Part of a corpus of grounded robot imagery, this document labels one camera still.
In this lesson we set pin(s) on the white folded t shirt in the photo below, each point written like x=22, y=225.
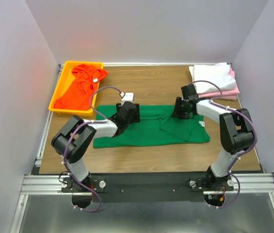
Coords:
x=218, y=74

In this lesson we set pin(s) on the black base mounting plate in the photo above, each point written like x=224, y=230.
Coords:
x=140, y=187

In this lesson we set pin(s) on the orange t shirt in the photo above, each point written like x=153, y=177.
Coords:
x=86, y=82

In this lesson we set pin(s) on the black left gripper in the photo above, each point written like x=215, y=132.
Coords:
x=136, y=117

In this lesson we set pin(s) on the yellow plastic bin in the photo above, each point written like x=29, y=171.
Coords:
x=64, y=81

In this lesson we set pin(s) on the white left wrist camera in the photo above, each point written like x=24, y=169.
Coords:
x=127, y=97

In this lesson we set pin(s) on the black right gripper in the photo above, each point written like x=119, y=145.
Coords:
x=176, y=110

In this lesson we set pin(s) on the green t shirt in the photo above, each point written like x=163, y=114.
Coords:
x=158, y=128

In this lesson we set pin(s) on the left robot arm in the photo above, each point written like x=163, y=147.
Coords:
x=74, y=138

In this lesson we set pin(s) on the pink folded t shirt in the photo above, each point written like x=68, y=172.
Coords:
x=224, y=93

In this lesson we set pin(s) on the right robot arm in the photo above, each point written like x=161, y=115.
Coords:
x=237, y=134

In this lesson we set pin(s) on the aluminium frame rail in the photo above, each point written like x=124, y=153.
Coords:
x=36, y=184

